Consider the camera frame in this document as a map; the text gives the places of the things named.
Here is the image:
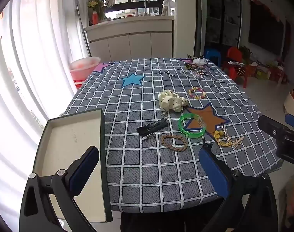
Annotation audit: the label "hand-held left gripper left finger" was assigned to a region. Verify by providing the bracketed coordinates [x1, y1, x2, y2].
[19, 146, 99, 232]

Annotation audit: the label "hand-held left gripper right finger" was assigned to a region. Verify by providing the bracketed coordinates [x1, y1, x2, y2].
[198, 145, 279, 232]

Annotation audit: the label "grey cardboard box tray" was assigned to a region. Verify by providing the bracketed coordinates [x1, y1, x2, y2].
[32, 108, 114, 223]

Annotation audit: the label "beige thin hair tie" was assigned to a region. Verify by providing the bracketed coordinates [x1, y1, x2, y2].
[230, 136, 245, 148]

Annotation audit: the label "yellow sunflower hair tie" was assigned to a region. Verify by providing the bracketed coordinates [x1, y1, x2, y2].
[214, 130, 234, 148]

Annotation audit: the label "silver star chain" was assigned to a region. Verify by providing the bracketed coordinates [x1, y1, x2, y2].
[221, 123, 231, 143]

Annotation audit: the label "green translucent bangle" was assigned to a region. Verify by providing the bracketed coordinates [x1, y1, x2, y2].
[178, 113, 207, 139]

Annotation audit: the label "brown braided hair tie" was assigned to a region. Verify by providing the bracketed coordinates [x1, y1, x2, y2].
[161, 134, 188, 152]

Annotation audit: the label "black scalloped snap hair clip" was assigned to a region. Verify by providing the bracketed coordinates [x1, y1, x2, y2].
[137, 118, 169, 136]

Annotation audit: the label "colourful beaded bracelet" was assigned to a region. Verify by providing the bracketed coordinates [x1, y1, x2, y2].
[188, 86, 207, 100]

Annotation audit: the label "cream polka dot scrunchie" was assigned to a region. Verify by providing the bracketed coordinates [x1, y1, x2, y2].
[158, 89, 189, 113]

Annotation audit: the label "red gift boxes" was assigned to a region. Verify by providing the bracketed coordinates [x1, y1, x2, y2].
[244, 63, 288, 84]

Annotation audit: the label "red plastic chair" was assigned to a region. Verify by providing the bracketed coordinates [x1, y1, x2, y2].
[222, 47, 250, 89]

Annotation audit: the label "blue plastic stool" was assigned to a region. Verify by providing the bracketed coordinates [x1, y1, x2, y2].
[204, 48, 221, 67]

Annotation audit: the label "pile of hair accessories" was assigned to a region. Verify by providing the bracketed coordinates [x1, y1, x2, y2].
[184, 55, 210, 79]

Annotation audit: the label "white sheer curtain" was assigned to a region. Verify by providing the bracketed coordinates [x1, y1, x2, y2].
[0, 0, 92, 206]

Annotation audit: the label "dark glass display cabinet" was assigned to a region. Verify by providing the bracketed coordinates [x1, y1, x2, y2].
[200, 0, 243, 49]

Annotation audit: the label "white counter cabinet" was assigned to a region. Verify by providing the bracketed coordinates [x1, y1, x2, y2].
[84, 17, 174, 64]

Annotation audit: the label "metal pole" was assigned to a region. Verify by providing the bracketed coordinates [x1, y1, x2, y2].
[75, 0, 92, 56]

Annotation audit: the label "yellow flower bouquet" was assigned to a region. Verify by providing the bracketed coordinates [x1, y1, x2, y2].
[88, 0, 109, 21]

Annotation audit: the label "black wall television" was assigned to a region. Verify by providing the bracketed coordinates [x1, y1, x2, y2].
[248, 0, 285, 56]

